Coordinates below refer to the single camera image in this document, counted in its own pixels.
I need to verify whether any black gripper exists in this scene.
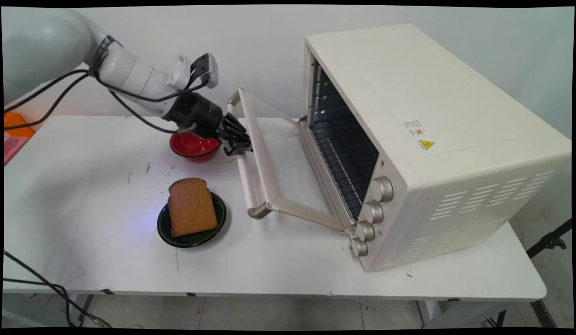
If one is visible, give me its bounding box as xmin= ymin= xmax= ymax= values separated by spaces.
xmin=163 ymin=92 xmax=254 ymax=157

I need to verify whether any cream glass oven door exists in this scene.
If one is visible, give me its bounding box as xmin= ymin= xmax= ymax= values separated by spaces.
xmin=226 ymin=87 xmax=356 ymax=232

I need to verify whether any red bowl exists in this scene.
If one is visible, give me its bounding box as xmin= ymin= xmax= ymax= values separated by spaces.
xmin=169 ymin=132 xmax=222 ymax=162

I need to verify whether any brown bread slice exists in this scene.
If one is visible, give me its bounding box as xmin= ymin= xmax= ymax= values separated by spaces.
xmin=167 ymin=177 xmax=219 ymax=238

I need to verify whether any dark green plate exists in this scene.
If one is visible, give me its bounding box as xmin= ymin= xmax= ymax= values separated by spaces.
xmin=157 ymin=192 xmax=227 ymax=248

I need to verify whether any cream toaster oven body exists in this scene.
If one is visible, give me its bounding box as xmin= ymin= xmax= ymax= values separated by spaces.
xmin=303 ymin=23 xmax=572 ymax=273

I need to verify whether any orange plastic object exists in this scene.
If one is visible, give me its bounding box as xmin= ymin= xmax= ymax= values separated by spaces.
xmin=4 ymin=111 xmax=36 ymax=139

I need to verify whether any pink plastic object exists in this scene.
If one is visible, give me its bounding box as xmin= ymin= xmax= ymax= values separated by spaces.
xmin=4 ymin=132 xmax=30 ymax=166

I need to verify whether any black tripod stand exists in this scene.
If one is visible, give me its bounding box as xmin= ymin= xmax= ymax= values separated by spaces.
xmin=525 ymin=218 xmax=573 ymax=259

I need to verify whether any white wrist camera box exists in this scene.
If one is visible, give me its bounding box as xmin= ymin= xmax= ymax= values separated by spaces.
xmin=167 ymin=53 xmax=219 ymax=91

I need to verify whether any black camera cable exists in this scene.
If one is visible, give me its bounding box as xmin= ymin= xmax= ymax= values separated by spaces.
xmin=96 ymin=70 xmax=210 ymax=134

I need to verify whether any metal oven wire rack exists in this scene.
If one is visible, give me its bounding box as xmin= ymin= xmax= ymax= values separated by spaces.
xmin=310 ymin=119 xmax=379 ymax=220

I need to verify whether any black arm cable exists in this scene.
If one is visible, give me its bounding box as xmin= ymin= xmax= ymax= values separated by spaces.
xmin=4 ymin=69 xmax=90 ymax=114
xmin=4 ymin=74 xmax=90 ymax=131

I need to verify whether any black floor cable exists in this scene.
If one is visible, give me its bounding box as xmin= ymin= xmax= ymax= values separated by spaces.
xmin=3 ymin=250 xmax=112 ymax=329

